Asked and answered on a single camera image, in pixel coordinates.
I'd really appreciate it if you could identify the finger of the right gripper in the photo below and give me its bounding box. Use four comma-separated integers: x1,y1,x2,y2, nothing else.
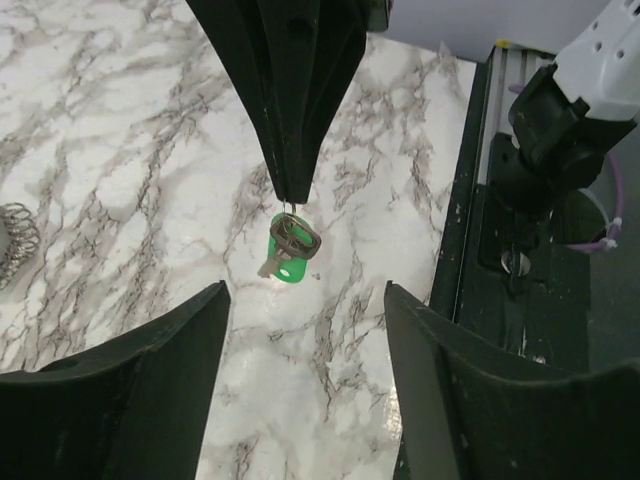
294,1,366,203
188,1,310,201

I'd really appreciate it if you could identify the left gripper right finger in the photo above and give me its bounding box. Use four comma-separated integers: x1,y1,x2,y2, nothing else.
384,283,639,479

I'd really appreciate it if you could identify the black mounting base plate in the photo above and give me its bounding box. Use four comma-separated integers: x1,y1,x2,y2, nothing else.
430,60,591,373

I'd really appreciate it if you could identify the green key tag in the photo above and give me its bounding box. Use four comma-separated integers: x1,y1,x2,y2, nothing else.
268,213,311,284

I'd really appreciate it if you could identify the silver key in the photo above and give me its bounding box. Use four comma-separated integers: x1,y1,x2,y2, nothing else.
258,215,322,278

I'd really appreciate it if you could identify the grey spiky metal ring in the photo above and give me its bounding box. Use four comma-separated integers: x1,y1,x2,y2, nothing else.
0,201,41,291

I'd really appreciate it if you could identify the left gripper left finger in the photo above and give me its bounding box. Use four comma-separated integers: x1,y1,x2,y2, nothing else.
1,282,230,479

